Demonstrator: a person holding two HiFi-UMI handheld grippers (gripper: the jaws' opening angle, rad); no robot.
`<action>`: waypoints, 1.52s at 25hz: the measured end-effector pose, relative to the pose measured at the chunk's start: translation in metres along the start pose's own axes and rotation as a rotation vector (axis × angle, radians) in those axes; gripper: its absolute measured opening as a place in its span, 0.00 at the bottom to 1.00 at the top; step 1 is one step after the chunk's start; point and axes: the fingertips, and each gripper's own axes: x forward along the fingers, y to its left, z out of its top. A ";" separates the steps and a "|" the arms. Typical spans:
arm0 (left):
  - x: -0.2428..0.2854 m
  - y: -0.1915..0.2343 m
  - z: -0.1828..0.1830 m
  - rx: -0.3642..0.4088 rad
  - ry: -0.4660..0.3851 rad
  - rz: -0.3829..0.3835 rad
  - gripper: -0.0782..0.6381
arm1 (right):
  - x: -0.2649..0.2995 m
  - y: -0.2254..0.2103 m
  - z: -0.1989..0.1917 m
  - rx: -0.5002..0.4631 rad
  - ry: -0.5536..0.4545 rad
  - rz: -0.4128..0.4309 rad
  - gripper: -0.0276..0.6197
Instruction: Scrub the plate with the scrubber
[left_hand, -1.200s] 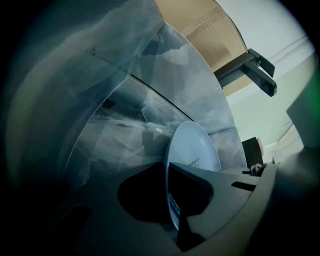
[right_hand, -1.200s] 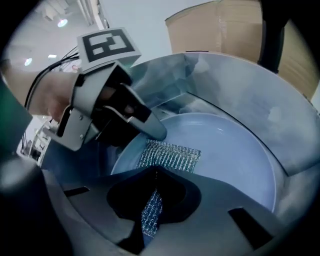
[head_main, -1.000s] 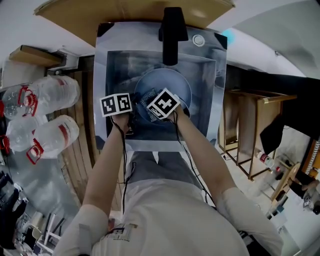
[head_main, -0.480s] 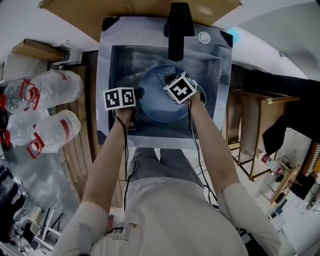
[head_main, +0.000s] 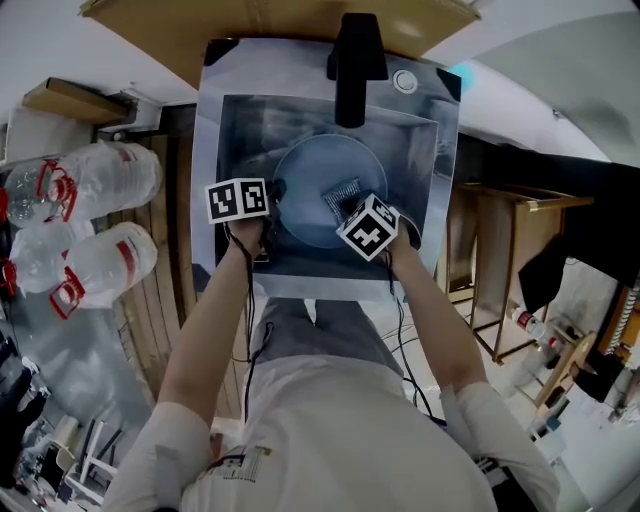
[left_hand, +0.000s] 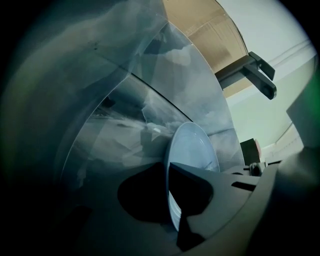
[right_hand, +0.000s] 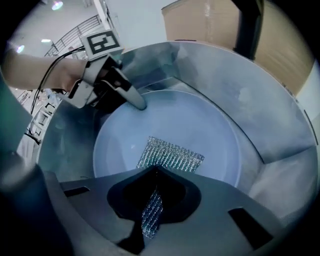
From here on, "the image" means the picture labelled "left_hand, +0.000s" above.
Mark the black faucet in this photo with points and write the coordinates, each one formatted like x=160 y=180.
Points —
x=260 y=75

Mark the brown cardboard sheet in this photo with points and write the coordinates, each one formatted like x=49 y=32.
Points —
x=205 y=25

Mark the silver mesh scrubbing cloth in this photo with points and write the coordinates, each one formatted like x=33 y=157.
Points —
x=212 y=165

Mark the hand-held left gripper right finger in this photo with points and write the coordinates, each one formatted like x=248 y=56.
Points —
x=230 y=190

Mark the black cabinet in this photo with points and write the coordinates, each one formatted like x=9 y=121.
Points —
x=247 y=150

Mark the stainless steel sink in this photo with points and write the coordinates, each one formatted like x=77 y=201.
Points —
x=100 y=75

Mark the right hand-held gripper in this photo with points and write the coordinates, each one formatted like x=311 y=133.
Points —
x=305 y=117

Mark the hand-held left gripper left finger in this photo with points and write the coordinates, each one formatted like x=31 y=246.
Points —
x=105 y=215

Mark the light blue large plate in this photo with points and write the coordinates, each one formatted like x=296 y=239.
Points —
x=190 y=147

